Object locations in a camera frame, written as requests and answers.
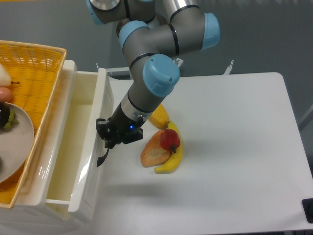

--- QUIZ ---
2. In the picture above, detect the white pear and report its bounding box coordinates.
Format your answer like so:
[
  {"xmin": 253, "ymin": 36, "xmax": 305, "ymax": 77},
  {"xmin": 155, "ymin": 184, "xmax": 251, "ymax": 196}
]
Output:
[{"xmin": 0, "ymin": 64, "xmax": 19, "ymax": 87}]

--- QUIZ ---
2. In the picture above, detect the yellow bell pepper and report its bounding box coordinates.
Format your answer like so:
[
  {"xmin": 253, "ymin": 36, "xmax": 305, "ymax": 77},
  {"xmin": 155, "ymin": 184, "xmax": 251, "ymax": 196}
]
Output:
[{"xmin": 148, "ymin": 104, "xmax": 169, "ymax": 129}]

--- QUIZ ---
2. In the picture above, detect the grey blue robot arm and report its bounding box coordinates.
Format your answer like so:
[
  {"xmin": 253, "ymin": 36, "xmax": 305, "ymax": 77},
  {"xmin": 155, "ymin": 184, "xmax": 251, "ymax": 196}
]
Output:
[{"xmin": 87, "ymin": 0, "xmax": 220, "ymax": 149}]

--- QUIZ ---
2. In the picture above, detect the yellow banana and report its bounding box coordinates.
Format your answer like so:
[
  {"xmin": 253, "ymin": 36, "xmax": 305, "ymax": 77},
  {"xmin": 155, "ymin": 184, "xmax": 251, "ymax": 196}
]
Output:
[{"xmin": 154, "ymin": 121, "xmax": 183, "ymax": 174}]

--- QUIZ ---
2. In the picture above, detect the red bell pepper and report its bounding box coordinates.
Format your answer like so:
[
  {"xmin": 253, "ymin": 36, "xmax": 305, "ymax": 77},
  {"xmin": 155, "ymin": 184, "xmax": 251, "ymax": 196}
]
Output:
[{"xmin": 159, "ymin": 129, "xmax": 180, "ymax": 153}]

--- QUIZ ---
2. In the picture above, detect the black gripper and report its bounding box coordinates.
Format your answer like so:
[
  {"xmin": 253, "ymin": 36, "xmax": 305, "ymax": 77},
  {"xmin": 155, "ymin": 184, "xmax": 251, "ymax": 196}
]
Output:
[{"xmin": 96, "ymin": 107, "xmax": 144, "ymax": 148}]

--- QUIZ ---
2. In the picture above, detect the yellow woven basket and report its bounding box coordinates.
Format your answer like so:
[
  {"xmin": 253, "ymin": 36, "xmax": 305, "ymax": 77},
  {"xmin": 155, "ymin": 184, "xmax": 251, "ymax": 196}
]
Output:
[{"xmin": 0, "ymin": 40, "xmax": 67, "ymax": 209}]

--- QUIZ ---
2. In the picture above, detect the black corner device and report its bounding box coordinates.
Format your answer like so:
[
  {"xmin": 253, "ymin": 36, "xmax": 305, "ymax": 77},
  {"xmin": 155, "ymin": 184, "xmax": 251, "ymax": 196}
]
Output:
[{"xmin": 302, "ymin": 198, "xmax": 313, "ymax": 224}]

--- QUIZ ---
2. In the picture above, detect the grey ribbed plate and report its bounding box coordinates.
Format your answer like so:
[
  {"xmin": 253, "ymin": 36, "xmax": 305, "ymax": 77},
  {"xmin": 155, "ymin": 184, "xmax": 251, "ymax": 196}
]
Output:
[{"xmin": 0, "ymin": 103, "xmax": 34, "ymax": 182}]

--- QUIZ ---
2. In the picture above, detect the black top drawer handle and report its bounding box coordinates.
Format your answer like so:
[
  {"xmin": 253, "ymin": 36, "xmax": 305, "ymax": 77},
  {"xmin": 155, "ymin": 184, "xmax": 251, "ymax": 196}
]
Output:
[{"xmin": 96, "ymin": 147, "xmax": 110, "ymax": 167}]

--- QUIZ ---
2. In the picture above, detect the pink peach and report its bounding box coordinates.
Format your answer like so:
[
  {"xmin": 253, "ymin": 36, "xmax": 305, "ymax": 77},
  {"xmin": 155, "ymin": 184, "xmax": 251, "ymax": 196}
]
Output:
[{"xmin": 0, "ymin": 87, "xmax": 13, "ymax": 102}]

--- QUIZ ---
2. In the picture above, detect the white drawer cabinet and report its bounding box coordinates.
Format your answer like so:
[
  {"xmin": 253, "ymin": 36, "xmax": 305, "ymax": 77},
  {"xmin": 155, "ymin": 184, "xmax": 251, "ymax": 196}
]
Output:
[{"xmin": 0, "ymin": 60, "xmax": 82, "ymax": 234}]

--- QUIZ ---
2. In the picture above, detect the dark eggplant green stem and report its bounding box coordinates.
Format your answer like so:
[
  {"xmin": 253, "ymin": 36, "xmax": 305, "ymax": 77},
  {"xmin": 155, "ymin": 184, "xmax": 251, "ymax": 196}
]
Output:
[{"xmin": 0, "ymin": 101, "xmax": 19, "ymax": 131}]

